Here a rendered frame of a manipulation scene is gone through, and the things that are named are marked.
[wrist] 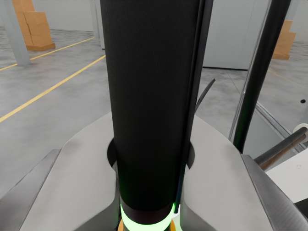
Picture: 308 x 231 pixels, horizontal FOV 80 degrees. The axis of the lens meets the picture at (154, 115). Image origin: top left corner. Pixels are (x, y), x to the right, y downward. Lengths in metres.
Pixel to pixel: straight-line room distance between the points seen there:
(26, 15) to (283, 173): 8.24
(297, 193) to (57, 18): 14.50
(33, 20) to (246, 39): 6.82
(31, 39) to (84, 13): 5.86
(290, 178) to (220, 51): 5.28
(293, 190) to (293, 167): 0.05
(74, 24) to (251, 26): 10.95
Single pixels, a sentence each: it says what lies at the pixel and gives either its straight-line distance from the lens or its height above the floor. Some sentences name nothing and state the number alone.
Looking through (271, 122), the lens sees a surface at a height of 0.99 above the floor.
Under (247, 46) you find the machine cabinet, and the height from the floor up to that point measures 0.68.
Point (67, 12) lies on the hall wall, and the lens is 14.20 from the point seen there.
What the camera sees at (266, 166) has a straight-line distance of 0.28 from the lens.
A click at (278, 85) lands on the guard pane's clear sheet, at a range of 1.29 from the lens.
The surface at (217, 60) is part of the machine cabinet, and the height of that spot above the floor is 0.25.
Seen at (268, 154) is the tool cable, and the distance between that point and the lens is 0.28.
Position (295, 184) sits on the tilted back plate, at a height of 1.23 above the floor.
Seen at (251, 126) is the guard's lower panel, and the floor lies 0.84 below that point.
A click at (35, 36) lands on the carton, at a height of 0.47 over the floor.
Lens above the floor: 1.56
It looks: 31 degrees down
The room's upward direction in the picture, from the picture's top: 2 degrees clockwise
